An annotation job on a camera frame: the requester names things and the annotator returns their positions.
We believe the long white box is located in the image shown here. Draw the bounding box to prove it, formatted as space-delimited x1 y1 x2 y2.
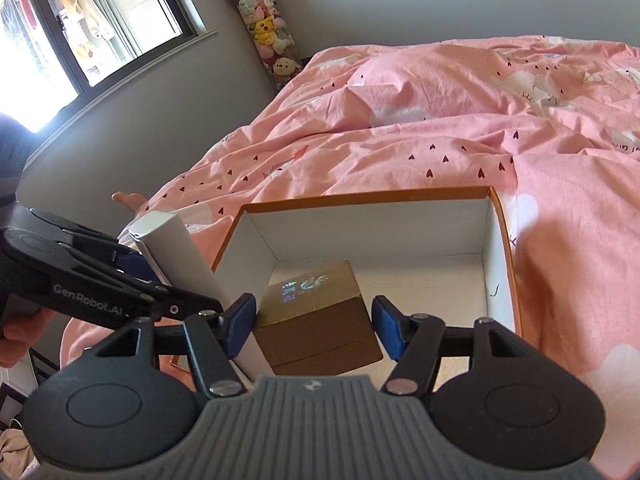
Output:
127 210 277 394

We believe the small gold box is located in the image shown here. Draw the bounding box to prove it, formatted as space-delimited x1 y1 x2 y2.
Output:
253 260 383 376

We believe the person's left hand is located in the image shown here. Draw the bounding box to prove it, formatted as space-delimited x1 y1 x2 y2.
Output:
0 308 55 368

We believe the person's foot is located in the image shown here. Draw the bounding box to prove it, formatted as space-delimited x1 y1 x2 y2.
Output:
111 192 148 212

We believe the orange cardboard box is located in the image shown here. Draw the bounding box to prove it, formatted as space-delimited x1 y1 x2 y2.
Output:
211 186 522 333

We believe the window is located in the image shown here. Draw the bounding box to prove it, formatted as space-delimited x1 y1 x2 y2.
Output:
1 0 204 136

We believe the pink duvet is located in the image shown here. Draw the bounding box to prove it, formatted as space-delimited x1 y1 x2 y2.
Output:
60 34 640 480

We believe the clear tube of plushies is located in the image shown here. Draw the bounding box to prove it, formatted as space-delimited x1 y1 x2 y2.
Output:
233 0 303 91

